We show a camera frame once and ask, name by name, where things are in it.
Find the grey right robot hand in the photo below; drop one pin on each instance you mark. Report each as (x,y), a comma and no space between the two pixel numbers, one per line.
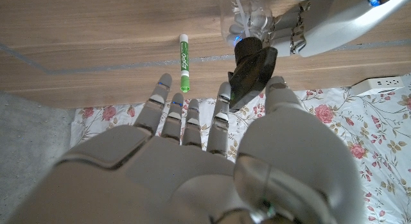
(160,185)

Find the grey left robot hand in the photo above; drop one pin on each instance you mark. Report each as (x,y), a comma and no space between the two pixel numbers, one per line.
(337,22)

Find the clear dispenser bottle black pump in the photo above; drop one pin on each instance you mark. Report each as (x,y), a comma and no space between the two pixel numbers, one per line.
(253,70)

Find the green Expo marker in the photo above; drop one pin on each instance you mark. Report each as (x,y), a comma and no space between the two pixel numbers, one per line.
(184,60)

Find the white power strip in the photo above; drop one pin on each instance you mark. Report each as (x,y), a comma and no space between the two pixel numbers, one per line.
(375,85)

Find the floral backdrop cloth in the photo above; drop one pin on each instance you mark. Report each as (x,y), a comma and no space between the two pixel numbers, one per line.
(369,137)

